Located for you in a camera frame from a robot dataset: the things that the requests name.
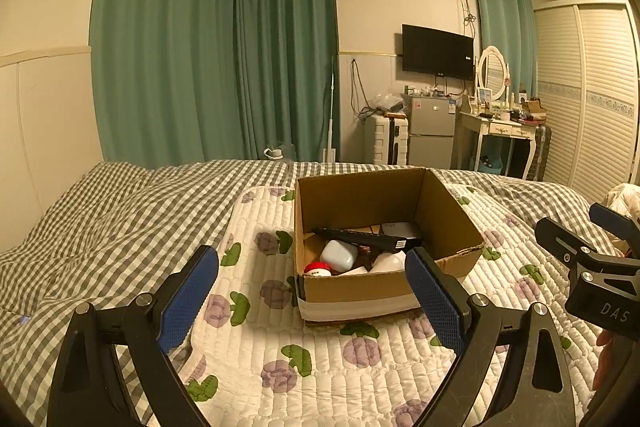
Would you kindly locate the black remote control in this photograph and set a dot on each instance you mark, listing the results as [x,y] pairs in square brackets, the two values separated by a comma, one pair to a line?
[360,238]

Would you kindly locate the white dressing table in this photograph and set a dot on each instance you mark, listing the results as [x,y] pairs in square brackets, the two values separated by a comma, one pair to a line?
[495,129]

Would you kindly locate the white power adapter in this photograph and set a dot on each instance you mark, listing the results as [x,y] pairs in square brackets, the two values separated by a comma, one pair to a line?
[354,271]

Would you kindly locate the white mop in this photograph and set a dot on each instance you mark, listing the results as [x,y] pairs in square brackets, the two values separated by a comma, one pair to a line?
[331,107]

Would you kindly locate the oval white mirror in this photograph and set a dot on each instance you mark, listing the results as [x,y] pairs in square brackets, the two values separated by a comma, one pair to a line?
[491,69]

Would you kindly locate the person's right hand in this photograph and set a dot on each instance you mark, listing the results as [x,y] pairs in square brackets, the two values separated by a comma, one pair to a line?
[606,357]

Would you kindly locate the small round jar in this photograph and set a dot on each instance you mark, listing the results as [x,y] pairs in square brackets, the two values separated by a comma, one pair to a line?
[317,269]

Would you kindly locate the light blue-green curtain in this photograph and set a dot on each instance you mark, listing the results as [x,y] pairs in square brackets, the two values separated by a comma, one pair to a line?
[505,27]

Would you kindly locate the white suitcase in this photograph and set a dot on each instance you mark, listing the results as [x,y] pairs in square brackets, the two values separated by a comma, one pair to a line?
[382,139]

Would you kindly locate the white slatted wardrobe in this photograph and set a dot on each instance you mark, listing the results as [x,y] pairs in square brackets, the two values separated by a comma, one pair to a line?
[595,97]

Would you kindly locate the silver fridge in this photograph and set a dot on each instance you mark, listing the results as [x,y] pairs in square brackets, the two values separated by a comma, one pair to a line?
[432,132]

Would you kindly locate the dark checked suitcase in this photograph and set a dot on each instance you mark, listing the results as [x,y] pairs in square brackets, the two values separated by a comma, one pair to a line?
[540,154]

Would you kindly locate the white puffer jacket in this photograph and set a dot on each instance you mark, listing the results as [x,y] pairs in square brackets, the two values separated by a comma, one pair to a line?
[625,202]

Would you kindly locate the clear plastic bag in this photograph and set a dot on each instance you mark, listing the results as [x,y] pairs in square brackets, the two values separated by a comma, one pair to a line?
[385,101]

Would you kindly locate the white floral quilted mat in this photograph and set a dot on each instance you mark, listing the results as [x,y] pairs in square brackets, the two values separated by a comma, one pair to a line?
[340,367]

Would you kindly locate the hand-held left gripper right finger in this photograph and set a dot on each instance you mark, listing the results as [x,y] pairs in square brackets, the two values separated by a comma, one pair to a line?
[435,302]

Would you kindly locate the white cylindrical bottle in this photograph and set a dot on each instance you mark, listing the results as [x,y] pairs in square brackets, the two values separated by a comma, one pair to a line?
[389,261]

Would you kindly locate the brown cardboard box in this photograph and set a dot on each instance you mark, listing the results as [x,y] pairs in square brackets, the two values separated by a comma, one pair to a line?
[360,294]

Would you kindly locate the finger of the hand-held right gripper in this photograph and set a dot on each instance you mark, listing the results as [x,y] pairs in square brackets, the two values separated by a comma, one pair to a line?
[615,222]
[560,239]

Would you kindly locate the pink floral wallet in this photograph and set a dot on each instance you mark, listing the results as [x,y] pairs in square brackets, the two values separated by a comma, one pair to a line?
[365,250]

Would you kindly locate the black wall television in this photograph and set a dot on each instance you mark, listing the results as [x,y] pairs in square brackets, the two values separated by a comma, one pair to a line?
[437,52]

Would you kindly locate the wide green curtain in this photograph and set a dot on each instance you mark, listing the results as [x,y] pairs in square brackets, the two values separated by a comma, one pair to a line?
[165,37]

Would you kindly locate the grey checked duvet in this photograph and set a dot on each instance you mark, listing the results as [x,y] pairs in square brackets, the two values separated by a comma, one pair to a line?
[115,227]

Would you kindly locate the narrow green curtain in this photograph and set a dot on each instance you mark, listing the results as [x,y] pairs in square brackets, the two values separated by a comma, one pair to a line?
[290,47]

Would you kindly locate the white earbuds case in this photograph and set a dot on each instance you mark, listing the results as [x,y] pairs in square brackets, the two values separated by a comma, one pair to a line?
[338,255]

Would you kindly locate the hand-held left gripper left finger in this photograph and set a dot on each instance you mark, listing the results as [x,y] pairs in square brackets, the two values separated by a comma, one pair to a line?
[187,302]

